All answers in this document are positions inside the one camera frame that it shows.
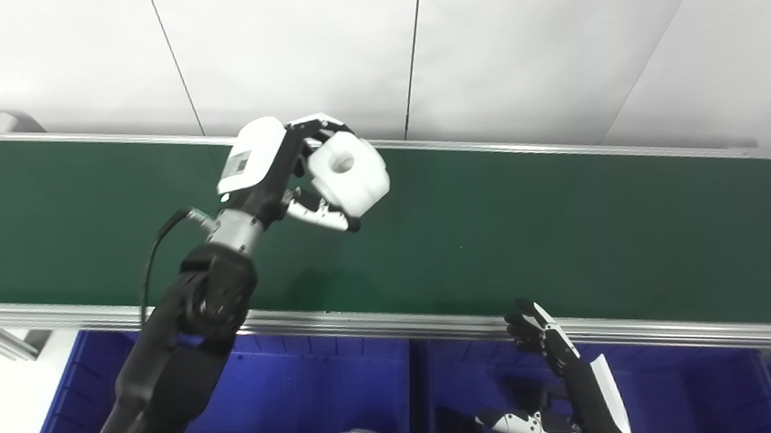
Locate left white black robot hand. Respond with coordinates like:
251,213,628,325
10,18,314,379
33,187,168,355
211,109,364,244

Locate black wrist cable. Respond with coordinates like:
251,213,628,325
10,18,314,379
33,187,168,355
132,207,219,326

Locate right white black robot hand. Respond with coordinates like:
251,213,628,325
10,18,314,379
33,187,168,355
466,289,632,433

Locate green conveyor belt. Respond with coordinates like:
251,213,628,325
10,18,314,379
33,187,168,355
0,66,771,421
0,73,771,392

